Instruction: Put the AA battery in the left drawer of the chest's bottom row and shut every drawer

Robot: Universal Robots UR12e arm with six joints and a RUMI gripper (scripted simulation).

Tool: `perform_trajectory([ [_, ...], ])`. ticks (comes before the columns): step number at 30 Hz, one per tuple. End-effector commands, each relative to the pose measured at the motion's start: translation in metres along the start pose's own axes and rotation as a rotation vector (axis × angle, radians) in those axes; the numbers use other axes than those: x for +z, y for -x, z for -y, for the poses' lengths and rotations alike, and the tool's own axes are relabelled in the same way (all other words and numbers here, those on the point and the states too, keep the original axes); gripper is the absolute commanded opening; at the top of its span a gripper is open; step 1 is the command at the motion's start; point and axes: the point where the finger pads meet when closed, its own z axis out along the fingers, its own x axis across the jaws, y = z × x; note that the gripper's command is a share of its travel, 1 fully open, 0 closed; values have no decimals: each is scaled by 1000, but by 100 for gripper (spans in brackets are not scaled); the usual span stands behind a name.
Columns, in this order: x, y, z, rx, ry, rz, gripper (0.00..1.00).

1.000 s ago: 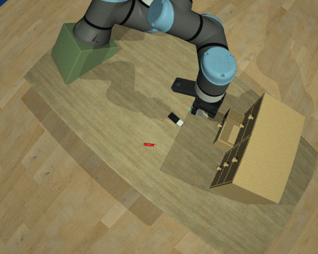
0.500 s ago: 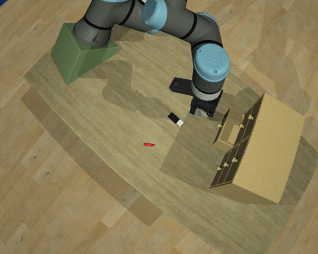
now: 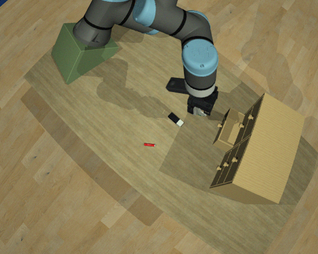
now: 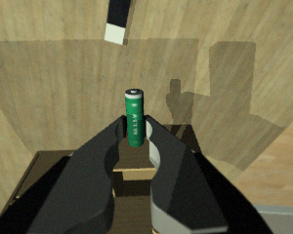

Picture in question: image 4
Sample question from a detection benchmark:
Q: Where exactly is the light wooden chest of drawers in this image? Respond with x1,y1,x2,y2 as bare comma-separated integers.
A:
0,150,150,215

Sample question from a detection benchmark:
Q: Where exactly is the green aa battery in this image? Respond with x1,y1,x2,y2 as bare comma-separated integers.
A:
125,89,145,147

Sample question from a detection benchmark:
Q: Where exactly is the brown wooden drawer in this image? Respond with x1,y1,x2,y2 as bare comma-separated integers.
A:
17,152,73,198
113,125,202,197
106,199,160,234

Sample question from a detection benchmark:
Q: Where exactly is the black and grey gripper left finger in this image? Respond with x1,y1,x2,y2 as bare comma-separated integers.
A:
0,115,127,234

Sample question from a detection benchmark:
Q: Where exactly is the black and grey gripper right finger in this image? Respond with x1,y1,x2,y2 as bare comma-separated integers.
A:
144,115,273,234

